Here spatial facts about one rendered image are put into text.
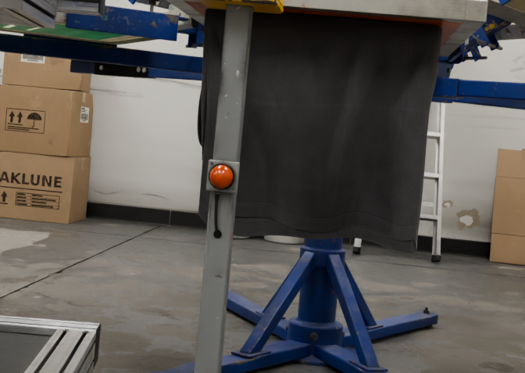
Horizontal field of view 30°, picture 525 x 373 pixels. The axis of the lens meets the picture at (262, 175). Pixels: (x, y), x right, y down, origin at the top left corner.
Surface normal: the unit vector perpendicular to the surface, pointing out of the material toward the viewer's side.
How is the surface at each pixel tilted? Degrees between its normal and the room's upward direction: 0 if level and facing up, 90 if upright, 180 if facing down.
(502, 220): 78
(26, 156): 89
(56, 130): 91
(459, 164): 90
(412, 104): 94
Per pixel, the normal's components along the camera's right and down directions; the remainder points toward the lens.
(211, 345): -0.11, 0.04
